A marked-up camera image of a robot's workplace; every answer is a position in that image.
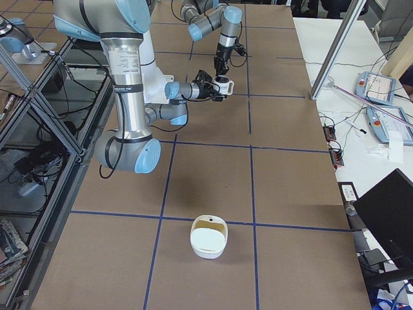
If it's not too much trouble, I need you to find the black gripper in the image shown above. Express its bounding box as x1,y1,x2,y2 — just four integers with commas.
214,43,233,76
196,81,226,102

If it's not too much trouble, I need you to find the white mug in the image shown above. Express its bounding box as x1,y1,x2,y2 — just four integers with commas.
213,76,234,96

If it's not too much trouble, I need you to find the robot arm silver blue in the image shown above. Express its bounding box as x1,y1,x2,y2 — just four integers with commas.
180,1,243,76
54,1,242,174

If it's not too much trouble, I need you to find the metal rod grabber tool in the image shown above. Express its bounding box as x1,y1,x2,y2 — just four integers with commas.
325,80,413,127

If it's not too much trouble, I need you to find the orange black connector box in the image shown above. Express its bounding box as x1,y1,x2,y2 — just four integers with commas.
323,125,336,142

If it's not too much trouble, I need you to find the far teach pendant tablet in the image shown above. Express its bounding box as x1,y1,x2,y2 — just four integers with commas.
355,71,396,106

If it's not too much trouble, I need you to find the teach pendant tablet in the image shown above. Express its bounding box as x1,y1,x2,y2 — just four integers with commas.
367,107,412,146
355,71,396,106

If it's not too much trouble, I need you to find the white paper label card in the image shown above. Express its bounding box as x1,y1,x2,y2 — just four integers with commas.
341,184,358,202

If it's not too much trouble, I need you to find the near teach pendant tablet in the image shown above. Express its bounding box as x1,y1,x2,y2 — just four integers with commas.
367,107,412,146

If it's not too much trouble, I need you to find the black monitor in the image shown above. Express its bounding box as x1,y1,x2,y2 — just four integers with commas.
354,169,412,268

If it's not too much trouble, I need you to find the stack of books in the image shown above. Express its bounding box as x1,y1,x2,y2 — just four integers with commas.
1,218,28,289

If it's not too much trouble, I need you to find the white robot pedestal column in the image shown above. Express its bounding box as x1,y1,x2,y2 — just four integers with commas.
125,0,174,107

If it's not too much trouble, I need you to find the aluminium frame post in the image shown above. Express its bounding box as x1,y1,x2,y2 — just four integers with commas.
310,0,366,100

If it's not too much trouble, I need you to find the aluminium frame rack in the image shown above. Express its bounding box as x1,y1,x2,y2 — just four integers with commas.
1,39,114,309

